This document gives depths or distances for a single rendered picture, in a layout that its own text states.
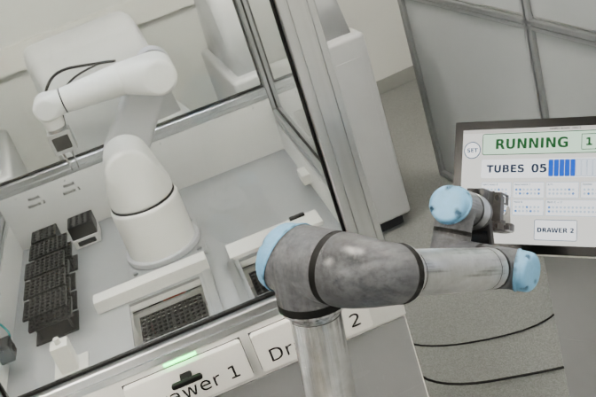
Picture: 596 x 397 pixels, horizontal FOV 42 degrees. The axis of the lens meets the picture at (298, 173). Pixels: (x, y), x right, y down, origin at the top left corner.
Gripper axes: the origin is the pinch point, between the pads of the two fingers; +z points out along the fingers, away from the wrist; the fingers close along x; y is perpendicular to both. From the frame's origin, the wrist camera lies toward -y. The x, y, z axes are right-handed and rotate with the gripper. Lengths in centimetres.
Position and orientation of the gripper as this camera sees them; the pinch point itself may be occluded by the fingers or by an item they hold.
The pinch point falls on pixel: (504, 231)
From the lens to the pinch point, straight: 184.8
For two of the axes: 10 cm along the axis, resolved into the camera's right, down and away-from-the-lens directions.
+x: -8.4, 0.1, 5.4
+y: 0.8, -9.9, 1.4
